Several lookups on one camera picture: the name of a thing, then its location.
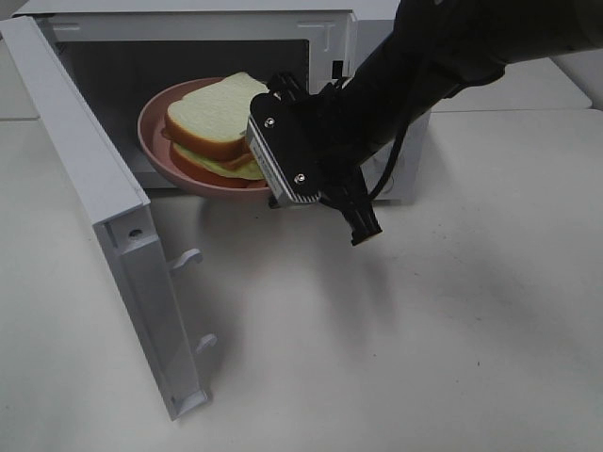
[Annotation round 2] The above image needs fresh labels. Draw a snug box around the white microwave oven body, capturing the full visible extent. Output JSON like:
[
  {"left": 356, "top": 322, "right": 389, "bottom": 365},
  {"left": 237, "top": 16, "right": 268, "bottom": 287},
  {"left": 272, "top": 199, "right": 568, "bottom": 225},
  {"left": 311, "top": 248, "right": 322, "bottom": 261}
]
[{"left": 10, "top": 1, "right": 397, "bottom": 194}]

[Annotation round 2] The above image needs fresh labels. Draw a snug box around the pink round plate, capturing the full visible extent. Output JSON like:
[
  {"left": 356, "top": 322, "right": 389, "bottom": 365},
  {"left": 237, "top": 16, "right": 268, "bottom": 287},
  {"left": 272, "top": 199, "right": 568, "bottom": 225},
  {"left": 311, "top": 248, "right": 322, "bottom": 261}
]
[{"left": 137, "top": 77, "right": 271, "bottom": 202}]

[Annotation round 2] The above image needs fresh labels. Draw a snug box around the white microwave door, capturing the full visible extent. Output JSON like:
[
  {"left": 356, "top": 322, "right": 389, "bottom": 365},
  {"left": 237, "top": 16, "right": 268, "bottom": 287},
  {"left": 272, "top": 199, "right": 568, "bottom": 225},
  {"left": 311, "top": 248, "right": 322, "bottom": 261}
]
[{"left": 1, "top": 16, "right": 209, "bottom": 419}]

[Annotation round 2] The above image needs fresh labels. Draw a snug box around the white adjacent table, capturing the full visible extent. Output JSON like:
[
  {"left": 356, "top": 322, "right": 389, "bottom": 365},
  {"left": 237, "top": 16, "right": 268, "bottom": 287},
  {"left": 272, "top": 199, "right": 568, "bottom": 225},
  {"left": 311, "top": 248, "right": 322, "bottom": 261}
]
[{"left": 432, "top": 58, "right": 593, "bottom": 113}]

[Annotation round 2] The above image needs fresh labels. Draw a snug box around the toy sandwich with lettuce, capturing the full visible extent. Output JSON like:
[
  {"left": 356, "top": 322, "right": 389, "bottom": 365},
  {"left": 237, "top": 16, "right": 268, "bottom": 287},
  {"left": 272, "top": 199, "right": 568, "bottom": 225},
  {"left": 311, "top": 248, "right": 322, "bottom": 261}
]
[{"left": 163, "top": 73, "right": 268, "bottom": 188}]

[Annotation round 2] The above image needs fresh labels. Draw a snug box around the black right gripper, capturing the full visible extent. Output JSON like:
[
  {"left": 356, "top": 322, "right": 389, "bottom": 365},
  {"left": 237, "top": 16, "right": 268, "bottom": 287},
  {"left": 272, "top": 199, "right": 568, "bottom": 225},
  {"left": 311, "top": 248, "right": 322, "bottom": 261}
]
[{"left": 267, "top": 72, "right": 383, "bottom": 246}]

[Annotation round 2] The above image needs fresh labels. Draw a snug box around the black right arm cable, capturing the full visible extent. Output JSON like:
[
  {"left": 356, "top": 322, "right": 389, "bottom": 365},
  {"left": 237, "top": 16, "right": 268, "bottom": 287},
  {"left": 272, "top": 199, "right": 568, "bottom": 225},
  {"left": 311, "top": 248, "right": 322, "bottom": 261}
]
[{"left": 367, "top": 56, "right": 453, "bottom": 203}]

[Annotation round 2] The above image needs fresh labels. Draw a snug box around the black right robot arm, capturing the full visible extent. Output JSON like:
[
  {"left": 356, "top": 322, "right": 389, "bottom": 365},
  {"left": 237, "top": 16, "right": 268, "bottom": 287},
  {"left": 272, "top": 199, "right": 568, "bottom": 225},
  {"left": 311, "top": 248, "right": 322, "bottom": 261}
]
[{"left": 261, "top": 1, "right": 602, "bottom": 244}]

